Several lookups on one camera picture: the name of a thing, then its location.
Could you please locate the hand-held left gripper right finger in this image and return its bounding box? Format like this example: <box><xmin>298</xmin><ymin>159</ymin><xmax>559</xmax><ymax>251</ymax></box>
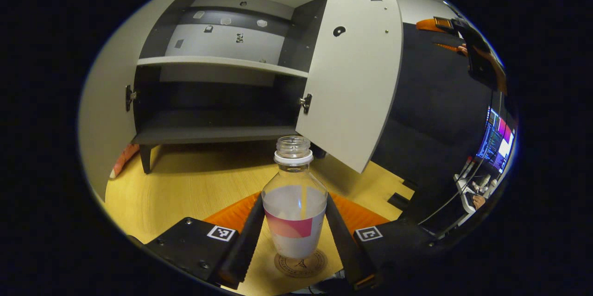
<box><xmin>324</xmin><ymin>192</ymin><xmax>445</xmax><ymax>292</ymax></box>

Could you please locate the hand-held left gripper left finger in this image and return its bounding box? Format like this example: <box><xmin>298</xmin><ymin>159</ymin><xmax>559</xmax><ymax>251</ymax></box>
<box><xmin>127</xmin><ymin>192</ymin><xmax>265</xmax><ymax>290</ymax></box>

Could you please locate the round brown coaster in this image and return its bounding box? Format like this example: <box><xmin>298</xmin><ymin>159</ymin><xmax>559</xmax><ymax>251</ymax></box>
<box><xmin>273</xmin><ymin>249</ymin><xmax>328</xmax><ymax>279</ymax></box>

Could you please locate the clear bottle pink label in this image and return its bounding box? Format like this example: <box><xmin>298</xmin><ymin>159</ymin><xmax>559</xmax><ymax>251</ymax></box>
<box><xmin>261</xmin><ymin>135</ymin><xmax>328</xmax><ymax>259</ymax></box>

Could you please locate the grey cabinet door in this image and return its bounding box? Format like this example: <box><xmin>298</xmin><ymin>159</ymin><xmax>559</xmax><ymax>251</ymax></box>
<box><xmin>295</xmin><ymin>0</ymin><xmax>404</xmax><ymax>174</ymax></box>
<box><xmin>78</xmin><ymin>0</ymin><xmax>218</xmax><ymax>204</ymax></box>

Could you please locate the grey white cabinet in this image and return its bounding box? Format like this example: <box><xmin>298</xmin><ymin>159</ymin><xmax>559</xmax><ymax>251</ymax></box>
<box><xmin>132</xmin><ymin>0</ymin><xmax>343</xmax><ymax>175</ymax></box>

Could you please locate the black backdrop cloth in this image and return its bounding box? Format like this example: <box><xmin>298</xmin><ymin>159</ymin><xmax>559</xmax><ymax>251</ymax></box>
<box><xmin>371</xmin><ymin>22</ymin><xmax>494</xmax><ymax>236</ymax></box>

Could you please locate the computer monitor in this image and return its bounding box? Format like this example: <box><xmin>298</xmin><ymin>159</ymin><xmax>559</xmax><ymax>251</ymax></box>
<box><xmin>476</xmin><ymin>107</ymin><xmax>516</xmax><ymax>174</ymax></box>

